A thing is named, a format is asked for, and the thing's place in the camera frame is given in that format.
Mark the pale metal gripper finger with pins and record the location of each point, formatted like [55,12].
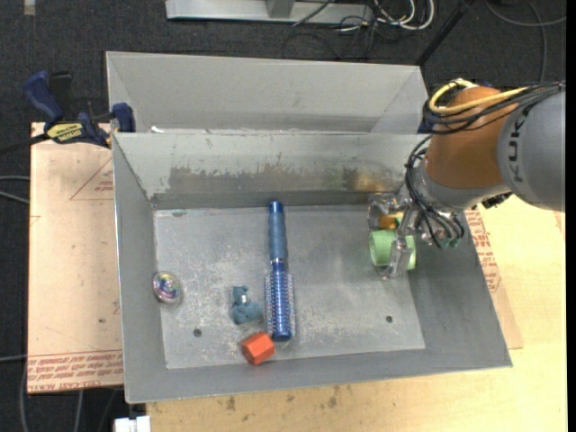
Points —
[398,259]

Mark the light green roll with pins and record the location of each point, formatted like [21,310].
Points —
[380,248]

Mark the small orange-yellow block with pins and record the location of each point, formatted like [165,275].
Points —
[388,220]

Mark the grey metal bin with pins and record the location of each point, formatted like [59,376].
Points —
[342,286]

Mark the blue round hairbrush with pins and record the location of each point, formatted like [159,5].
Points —
[279,281]

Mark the blue-grey toy animal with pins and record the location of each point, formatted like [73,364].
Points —
[245,308]

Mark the orange-red block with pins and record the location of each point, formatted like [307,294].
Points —
[257,348]

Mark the brown cardboard board red print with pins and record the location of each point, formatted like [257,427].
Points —
[72,250]

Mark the black cylinder on white bracket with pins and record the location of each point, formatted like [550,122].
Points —
[495,200]

